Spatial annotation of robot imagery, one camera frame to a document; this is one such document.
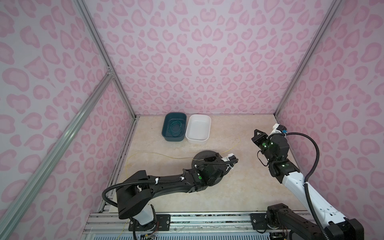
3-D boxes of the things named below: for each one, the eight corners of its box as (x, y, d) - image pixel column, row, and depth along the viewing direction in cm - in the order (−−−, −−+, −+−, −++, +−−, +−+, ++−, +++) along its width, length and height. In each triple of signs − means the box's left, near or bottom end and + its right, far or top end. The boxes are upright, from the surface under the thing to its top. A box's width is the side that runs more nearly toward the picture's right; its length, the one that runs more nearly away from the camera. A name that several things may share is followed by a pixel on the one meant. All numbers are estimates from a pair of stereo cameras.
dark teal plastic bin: (161, 141, 108) (159, 136, 103) (166, 118, 122) (164, 112, 118) (186, 141, 108) (185, 135, 103) (187, 118, 122) (186, 112, 117)
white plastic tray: (186, 145, 104) (185, 140, 100) (187, 119, 120) (187, 114, 115) (212, 145, 104) (212, 140, 99) (210, 119, 120) (210, 114, 115)
